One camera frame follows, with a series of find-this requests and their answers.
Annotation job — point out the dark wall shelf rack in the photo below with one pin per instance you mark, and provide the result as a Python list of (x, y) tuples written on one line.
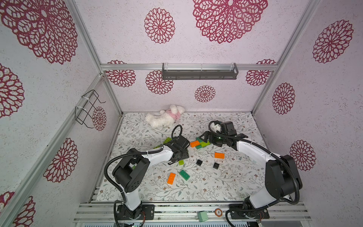
[(230, 74)]

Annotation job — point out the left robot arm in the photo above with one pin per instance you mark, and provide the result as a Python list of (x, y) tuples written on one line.
[(127, 171)]

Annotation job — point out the green box on rail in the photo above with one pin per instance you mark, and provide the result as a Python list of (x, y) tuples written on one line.
[(202, 216)]

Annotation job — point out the orange lego brick bottom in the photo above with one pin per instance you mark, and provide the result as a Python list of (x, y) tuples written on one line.
[(171, 178)]

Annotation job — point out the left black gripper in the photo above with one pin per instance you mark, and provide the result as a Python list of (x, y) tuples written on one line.
[(185, 155)]

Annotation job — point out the white plush toy pink shirt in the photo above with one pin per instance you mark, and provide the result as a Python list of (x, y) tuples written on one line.
[(166, 118)]

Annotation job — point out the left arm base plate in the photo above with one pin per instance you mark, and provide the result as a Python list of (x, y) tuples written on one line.
[(142, 212)]

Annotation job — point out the black wire wall basket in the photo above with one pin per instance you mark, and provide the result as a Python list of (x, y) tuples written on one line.
[(82, 113)]

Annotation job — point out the black lego block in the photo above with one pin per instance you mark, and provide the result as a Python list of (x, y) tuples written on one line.
[(216, 166), (199, 162)]

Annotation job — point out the round orange sticker disc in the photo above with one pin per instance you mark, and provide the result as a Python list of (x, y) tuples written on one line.
[(218, 212)]

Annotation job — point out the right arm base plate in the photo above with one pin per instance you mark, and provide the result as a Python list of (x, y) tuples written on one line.
[(238, 211)]

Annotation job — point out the dark green lego brick bottom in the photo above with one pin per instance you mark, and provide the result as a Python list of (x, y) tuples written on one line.
[(184, 175)]

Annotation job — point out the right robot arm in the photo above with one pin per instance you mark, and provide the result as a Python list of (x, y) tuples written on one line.
[(282, 179)]

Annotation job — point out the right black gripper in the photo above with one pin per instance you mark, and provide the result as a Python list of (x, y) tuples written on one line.
[(211, 138)]

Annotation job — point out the orange lego brick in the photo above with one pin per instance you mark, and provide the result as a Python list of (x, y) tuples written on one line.
[(194, 144), (171, 178), (219, 155)]

